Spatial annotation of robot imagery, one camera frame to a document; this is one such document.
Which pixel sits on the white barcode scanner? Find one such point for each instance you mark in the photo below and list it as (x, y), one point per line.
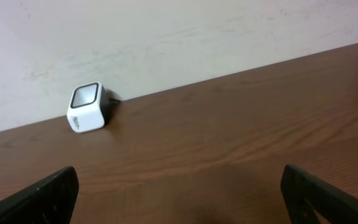
(91, 107)

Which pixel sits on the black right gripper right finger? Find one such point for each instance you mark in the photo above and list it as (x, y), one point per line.
(306, 195)

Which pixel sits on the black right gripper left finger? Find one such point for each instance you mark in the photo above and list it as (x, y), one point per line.
(49, 200)

